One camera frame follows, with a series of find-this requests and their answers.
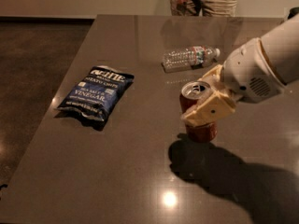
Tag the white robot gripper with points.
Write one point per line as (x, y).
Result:
(249, 72)

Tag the person in khaki pants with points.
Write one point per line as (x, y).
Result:
(208, 8)

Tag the red coke can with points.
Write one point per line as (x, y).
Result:
(192, 95)

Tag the clear plastic water bottle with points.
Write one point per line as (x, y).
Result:
(189, 58)

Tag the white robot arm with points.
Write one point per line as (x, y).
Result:
(281, 46)

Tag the blue kettle chips bag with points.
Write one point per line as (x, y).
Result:
(96, 95)

